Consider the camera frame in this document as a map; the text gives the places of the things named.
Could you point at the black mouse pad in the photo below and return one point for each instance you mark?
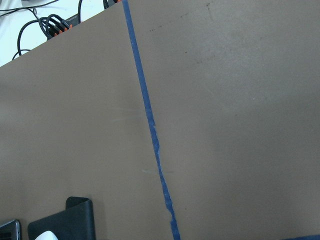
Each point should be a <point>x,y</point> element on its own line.
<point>76,222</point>

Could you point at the white computer mouse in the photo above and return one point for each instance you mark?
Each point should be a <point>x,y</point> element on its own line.
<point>47,235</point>

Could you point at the grey laptop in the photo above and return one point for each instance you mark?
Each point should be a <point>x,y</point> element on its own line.
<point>10,230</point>

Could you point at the black orange cable connectors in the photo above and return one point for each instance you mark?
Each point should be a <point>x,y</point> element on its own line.
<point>53,25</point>

